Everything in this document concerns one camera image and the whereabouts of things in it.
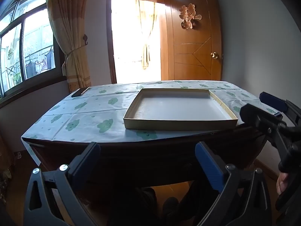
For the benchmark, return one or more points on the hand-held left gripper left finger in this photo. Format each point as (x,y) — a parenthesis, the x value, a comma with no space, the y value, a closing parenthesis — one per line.
(90,156)

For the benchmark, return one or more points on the sliding glass window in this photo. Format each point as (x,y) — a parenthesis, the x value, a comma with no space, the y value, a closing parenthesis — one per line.
(35,40)

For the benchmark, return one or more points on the cloud print tablecloth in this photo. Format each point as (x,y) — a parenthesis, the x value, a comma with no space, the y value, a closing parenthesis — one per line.
(94,108)

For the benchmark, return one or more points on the row of hanging laundry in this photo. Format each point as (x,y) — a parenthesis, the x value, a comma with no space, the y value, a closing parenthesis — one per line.
(30,68)

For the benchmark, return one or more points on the person's right hand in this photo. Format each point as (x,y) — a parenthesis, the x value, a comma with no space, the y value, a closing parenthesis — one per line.
(282,182)

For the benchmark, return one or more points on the metal curtain wall hook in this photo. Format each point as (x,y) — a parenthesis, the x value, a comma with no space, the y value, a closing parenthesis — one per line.
(85,38)

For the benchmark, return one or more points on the dark wooden table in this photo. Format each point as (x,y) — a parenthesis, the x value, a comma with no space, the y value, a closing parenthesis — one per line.
(141,160)

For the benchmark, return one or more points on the brown patterned cloth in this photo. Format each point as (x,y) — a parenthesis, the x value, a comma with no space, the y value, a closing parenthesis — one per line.
(4,181)

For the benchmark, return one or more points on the yellow patterned curtain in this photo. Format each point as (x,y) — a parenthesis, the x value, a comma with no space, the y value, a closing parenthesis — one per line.
(70,28)

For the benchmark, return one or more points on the brass door knob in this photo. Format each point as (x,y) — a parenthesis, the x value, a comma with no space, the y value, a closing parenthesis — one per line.
(214,55)

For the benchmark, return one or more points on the pale sheer curtain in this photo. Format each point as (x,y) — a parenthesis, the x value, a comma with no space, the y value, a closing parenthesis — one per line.
(145,51)

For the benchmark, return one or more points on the wall socket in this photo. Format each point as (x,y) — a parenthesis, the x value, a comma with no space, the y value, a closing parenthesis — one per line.
(17,155)

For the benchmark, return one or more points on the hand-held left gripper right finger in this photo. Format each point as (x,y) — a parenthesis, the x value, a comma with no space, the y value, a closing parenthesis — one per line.
(207,162)

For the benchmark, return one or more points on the shallow cardboard box tray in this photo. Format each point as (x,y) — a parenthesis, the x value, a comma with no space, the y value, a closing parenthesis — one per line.
(178,108)

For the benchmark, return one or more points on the orange wooden door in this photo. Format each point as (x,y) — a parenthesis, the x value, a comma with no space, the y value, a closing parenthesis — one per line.
(192,58)

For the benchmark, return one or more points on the pink paper door ornament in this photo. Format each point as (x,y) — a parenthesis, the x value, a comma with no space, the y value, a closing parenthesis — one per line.
(188,14)

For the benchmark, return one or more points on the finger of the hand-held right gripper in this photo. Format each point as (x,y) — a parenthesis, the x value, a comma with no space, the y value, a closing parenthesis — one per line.
(256,116)
(272,101)

